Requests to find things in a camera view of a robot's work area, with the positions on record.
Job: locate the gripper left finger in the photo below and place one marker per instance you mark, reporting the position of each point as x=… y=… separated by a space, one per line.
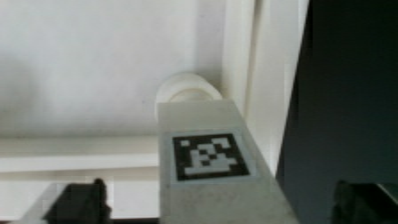
x=71 y=204

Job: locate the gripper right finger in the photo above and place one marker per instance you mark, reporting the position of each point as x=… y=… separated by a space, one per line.
x=365 y=203

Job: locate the white leg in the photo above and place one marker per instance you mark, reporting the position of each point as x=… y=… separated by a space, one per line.
x=219 y=189

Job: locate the white square tabletop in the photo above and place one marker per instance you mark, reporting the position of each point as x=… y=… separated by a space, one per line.
x=89 y=51

